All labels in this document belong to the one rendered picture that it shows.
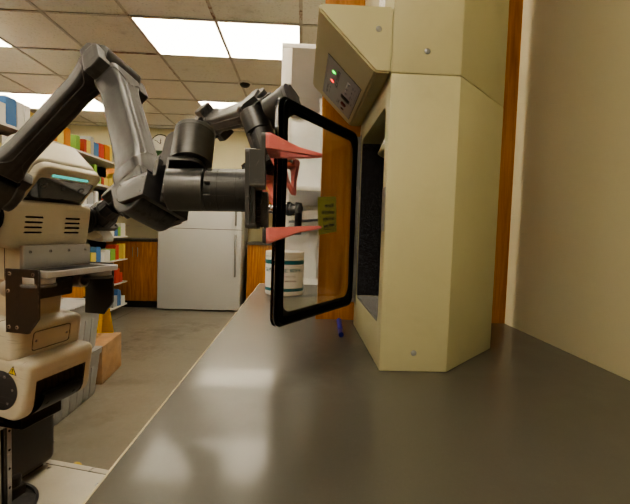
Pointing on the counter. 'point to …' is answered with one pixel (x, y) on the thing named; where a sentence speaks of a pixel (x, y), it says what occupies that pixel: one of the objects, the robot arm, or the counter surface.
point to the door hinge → (356, 219)
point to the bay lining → (370, 220)
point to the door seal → (285, 214)
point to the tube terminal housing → (438, 183)
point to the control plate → (340, 87)
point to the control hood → (355, 50)
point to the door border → (280, 211)
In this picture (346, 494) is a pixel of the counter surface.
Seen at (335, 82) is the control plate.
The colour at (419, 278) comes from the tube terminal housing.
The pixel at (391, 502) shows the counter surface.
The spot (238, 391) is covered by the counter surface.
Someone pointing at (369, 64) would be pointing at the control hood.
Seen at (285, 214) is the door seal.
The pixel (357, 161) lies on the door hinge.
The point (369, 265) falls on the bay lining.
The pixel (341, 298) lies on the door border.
